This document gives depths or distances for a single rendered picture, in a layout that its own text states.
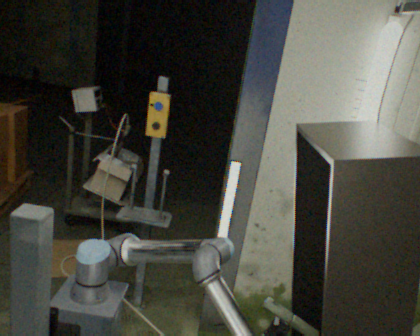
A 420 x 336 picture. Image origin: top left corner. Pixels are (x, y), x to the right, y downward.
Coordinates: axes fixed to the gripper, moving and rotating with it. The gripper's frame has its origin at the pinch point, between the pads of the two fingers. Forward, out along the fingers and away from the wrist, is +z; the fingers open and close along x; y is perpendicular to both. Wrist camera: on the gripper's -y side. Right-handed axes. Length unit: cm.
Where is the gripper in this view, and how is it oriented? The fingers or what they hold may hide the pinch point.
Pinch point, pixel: (282, 316)
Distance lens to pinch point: 231.4
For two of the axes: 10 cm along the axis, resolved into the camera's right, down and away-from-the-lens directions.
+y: -4.5, 6.4, 6.3
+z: 3.3, -5.3, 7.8
